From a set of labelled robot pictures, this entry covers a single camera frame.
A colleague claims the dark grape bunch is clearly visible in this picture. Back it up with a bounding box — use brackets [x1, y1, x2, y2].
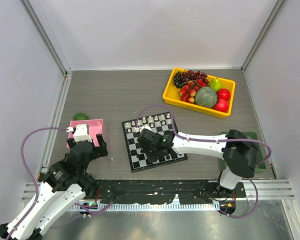
[172, 70, 209, 89]

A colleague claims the red apple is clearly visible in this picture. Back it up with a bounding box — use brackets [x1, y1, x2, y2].
[217, 88, 231, 101]
[213, 99, 229, 113]

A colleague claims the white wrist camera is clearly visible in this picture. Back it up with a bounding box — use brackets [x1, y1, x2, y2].
[66, 123, 93, 143]

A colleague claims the green netted melon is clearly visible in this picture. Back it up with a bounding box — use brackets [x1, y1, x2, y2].
[194, 86, 218, 109]

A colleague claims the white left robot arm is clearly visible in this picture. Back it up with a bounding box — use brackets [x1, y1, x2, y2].
[0, 134, 108, 240]

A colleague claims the yellow plastic fruit tray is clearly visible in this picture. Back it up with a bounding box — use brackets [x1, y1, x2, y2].
[163, 68, 236, 118]

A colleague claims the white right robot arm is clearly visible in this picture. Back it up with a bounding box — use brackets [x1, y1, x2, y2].
[137, 127, 258, 198]

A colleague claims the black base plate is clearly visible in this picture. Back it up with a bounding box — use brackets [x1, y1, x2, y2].
[85, 179, 246, 205]

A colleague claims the pink plastic box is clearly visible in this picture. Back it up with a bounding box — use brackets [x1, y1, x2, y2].
[69, 119, 106, 147]

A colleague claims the black white chess board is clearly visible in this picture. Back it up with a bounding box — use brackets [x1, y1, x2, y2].
[121, 112, 188, 173]

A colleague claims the green plastic tray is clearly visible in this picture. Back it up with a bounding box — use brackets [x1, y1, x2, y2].
[218, 131, 267, 174]

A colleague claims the green lime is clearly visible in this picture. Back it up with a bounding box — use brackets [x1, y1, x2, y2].
[72, 112, 90, 121]

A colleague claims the green pear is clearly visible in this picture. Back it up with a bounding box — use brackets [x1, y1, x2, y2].
[209, 77, 223, 92]

